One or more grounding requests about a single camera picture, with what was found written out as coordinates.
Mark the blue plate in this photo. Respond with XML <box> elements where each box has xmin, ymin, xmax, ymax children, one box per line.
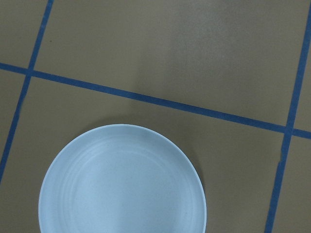
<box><xmin>38</xmin><ymin>124</ymin><xmax>207</xmax><ymax>233</ymax></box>

